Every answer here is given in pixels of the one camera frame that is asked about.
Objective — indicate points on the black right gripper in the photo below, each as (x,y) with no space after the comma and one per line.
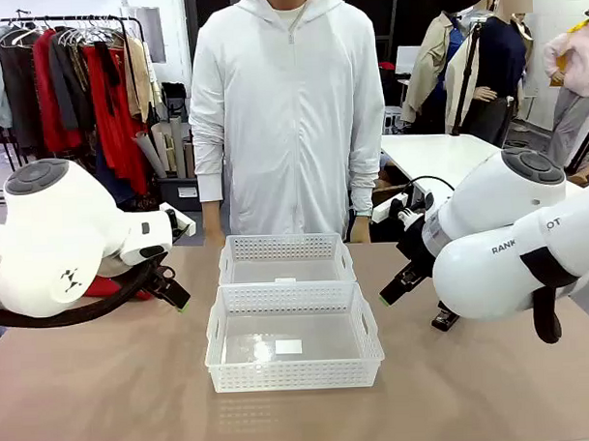
(416,247)

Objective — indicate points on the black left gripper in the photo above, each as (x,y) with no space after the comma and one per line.
(157,277)

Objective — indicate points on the black stapler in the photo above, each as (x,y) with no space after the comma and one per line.
(445,319)

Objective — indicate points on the red pouch black zipper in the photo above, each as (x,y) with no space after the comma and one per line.
(103,287)

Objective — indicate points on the person's right forearm white sleeve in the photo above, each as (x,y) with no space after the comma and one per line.
(209,175)

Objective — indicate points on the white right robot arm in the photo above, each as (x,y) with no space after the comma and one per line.
(494,252)

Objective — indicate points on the person's left forearm white sleeve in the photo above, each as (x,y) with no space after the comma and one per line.
(365,174)

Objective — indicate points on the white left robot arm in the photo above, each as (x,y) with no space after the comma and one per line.
(48,229)

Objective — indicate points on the person's left hand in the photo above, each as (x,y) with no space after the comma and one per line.
(360,229)

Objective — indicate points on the person's right hand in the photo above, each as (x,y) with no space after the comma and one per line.
(213,232)

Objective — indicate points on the white perforated plastic basket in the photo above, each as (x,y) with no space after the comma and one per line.
(286,257)

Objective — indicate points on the white perforated basket with label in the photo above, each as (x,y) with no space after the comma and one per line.
(294,341)

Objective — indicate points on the brown cardboard tube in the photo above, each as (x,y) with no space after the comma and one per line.
(190,161)

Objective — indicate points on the dark blue garment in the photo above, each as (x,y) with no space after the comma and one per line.
(111,178)

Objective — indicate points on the white background table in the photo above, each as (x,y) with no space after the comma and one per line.
(437,157)

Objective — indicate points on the slanted grey paper roll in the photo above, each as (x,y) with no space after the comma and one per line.
(149,153)

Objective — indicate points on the tall grey cardboard tube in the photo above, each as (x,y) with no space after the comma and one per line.
(178,147)

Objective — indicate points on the long red hanging dress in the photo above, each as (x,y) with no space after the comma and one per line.
(120,139)

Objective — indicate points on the black office chair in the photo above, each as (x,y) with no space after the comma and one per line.
(175,101)

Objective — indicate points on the person in white hoodie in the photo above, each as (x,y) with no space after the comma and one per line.
(290,109)

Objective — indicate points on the mannequin in beige trench coat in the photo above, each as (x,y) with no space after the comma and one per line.
(429,70)

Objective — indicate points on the beige hanging garment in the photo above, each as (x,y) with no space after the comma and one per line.
(142,76)

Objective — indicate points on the white monitor back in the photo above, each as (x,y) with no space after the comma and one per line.
(407,61)

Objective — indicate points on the black hanging scarf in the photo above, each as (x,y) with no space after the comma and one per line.
(108,77)

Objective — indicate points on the red hanging jacket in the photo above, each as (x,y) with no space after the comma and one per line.
(48,103)

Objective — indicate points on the mannequin in navy top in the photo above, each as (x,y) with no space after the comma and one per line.
(497,78)

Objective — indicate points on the grey hanging jacket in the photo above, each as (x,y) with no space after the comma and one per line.
(67,83)

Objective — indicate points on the dark brown hanging garment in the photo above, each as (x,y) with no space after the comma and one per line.
(21,90)

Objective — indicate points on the mannequin in pink sweater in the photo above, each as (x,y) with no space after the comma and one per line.
(572,75)

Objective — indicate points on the black metal clothes rack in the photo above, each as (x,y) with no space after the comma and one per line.
(74,19)

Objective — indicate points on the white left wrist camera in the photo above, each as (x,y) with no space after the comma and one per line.
(183,224)

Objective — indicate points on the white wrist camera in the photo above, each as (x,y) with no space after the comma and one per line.
(183,224)
(386,210)

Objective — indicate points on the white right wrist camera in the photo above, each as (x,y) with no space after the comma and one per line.
(386,210)

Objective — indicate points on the grey sheet on wall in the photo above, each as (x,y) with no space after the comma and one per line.
(151,34)

